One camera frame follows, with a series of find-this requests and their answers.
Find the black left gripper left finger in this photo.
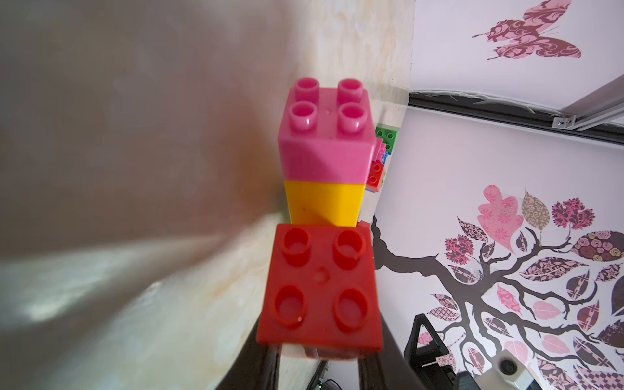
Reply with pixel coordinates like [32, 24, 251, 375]
[216, 321, 280, 390]

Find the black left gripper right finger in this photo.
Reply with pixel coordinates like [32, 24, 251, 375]
[357, 317, 424, 390]

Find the dark green lego brick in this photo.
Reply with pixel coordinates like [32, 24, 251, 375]
[375, 124, 400, 154]

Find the pink lego brick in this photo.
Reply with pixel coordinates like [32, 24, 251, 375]
[278, 77, 376, 185]
[373, 138, 387, 162]

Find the tall red lego brick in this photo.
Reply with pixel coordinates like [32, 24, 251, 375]
[366, 160, 385, 193]

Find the aluminium frame bar back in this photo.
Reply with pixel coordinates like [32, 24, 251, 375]
[552, 76, 623, 132]

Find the yellow lego brick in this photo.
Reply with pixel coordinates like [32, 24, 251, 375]
[284, 180, 366, 228]

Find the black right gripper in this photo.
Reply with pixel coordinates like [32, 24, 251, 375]
[403, 314, 484, 390]

